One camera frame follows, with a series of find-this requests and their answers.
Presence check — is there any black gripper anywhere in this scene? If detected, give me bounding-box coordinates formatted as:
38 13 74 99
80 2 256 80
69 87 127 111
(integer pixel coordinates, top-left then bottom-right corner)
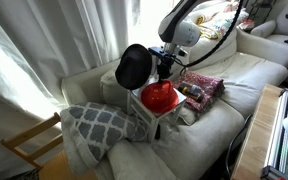
155 53 177 85

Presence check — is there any black fedora hat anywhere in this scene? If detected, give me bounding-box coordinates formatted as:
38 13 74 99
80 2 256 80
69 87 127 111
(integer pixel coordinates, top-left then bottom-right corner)
114 43 153 91

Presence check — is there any light wooden slatted chair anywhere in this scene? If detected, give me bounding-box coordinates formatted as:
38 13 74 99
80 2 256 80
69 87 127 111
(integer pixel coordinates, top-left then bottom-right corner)
0 111 98 180

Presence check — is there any white box table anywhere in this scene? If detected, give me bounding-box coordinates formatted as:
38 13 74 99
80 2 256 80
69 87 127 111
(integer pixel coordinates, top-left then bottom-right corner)
126 71 188 143

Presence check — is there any red patterned folded cloth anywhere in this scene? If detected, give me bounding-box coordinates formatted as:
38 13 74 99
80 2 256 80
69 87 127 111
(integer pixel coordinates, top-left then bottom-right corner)
170 70 226 113

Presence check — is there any cream fabric sofa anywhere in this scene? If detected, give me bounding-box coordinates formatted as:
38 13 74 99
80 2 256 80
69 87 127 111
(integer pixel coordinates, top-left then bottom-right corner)
60 27 288 180

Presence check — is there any floral print pillow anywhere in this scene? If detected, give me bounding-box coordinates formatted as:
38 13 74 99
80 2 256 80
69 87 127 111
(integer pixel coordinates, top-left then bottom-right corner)
193 1 251 40

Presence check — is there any grey lattice pattern pillow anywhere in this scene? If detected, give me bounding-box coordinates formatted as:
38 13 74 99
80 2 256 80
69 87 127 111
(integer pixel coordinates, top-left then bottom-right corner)
60 101 150 168

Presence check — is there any plain cream cushion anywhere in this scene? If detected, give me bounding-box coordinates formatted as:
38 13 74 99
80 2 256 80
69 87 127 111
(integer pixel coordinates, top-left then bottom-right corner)
106 139 177 180

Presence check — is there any light wooden table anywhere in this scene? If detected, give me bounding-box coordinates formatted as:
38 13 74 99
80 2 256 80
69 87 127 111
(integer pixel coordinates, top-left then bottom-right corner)
231 83 286 180

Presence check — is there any cream fleece blanket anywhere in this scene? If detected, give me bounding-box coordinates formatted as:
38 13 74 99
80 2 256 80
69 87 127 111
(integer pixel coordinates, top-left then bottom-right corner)
60 109 100 177

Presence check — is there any white sheer curtain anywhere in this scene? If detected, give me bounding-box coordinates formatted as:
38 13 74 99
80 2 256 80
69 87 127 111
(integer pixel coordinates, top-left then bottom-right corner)
0 0 142 174

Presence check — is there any grey armchair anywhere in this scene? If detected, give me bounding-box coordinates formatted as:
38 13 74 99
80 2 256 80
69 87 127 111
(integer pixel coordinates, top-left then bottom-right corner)
250 2 288 75

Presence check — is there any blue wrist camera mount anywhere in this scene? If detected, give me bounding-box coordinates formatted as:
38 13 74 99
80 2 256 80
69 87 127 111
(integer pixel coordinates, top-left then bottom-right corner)
147 46 168 61

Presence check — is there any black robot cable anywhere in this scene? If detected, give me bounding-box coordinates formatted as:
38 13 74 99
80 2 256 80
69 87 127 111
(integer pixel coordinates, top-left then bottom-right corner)
178 0 246 75

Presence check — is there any aluminium rail frame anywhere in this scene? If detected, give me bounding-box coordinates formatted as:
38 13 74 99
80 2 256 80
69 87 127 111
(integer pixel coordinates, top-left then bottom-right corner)
260 89 288 180

